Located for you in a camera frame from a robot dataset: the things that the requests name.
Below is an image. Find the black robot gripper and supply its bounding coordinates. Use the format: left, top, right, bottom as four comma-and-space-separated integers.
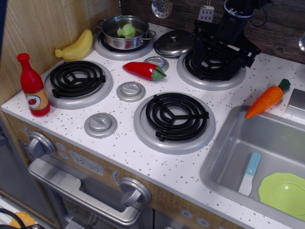
191, 6, 261, 81

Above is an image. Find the green toy broccoli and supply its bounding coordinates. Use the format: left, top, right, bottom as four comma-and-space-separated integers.
117, 24, 136, 39

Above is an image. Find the silver metal pan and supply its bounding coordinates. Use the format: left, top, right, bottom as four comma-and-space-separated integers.
96, 15, 156, 51

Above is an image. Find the back right stove burner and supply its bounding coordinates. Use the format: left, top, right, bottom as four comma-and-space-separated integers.
176, 50, 246, 91

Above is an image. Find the silver pot lid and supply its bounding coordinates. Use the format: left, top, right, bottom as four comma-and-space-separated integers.
154, 30, 196, 58

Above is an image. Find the hanging silver slotted spatula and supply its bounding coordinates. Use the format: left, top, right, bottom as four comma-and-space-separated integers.
198, 0, 214, 23

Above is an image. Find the silver stovetop knob back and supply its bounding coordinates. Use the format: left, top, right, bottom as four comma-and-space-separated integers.
144, 56, 169, 72

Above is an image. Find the silver stovetop knob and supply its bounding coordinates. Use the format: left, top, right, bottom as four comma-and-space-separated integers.
116, 82, 146, 102
144, 56, 169, 72
84, 113, 118, 138

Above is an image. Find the orange toy carrot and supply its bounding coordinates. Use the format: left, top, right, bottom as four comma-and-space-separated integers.
244, 79, 291, 119

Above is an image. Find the red toy chili pepper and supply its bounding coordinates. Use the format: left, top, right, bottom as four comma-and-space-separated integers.
122, 62, 166, 81

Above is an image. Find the front right stove burner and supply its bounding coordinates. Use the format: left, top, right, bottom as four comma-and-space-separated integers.
133, 92, 216, 155

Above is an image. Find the hanging silver skimmer ladle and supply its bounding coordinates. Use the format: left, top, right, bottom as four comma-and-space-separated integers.
151, 0, 173, 19

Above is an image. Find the silver sink basin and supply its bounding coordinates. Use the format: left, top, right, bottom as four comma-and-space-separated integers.
200, 106, 305, 229

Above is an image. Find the silver faucet spout edge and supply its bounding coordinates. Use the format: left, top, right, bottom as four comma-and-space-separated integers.
298, 33, 305, 52

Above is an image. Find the silver faucet base block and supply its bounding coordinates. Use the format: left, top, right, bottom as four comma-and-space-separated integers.
285, 89, 305, 119

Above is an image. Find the silver stovetop knob middle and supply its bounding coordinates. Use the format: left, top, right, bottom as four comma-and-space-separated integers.
116, 82, 146, 102

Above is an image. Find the silver stovetop knob front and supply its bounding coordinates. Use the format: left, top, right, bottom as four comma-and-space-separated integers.
84, 113, 118, 138

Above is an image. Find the yellow toy banana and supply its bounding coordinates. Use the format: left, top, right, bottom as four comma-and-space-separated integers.
55, 30, 93, 61

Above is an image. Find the front left stove burner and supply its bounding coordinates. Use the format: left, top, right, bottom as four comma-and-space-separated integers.
41, 61, 113, 110

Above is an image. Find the green toy plate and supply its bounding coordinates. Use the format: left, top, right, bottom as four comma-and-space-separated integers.
258, 173, 305, 220

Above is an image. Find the right oven dial knob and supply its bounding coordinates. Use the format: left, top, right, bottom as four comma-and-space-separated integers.
119, 177, 152, 207

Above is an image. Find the oven dial knob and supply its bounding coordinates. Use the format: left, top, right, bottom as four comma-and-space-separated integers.
119, 177, 152, 207
28, 131, 56, 158

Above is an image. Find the oven clock display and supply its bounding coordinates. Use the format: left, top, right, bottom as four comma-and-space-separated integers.
69, 150, 104, 176

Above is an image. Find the red toy ketchup bottle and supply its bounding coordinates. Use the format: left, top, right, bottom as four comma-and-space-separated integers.
17, 53, 51, 117

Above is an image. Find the left oven dial knob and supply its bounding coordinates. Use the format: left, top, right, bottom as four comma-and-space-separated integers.
28, 131, 56, 158

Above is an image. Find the yellow object on floor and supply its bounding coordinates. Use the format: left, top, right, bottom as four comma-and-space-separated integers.
9, 212, 36, 229

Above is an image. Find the blue handled toy knife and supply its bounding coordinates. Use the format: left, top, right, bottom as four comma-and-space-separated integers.
238, 152, 261, 196

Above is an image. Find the silver oven door handle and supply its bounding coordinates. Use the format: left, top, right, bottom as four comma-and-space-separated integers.
29, 159, 141, 229

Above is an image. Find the black cable on floor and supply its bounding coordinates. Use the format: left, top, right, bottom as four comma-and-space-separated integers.
0, 208, 28, 229

